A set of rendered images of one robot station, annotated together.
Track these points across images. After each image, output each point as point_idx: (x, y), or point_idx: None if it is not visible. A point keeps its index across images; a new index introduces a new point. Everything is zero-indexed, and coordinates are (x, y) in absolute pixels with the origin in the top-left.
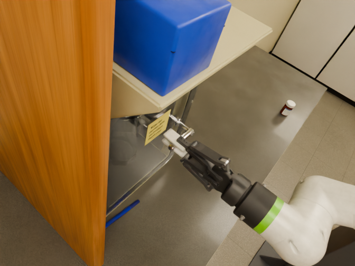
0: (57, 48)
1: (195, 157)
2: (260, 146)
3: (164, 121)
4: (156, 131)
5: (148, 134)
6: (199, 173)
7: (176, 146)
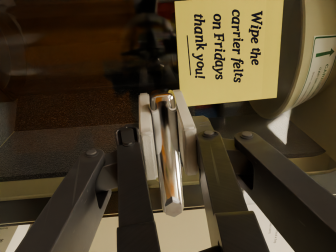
0: None
1: (217, 158)
2: None
3: (237, 82)
4: (212, 50)
5: (229, 6)
6: (76, 231)
7: (171, 114)
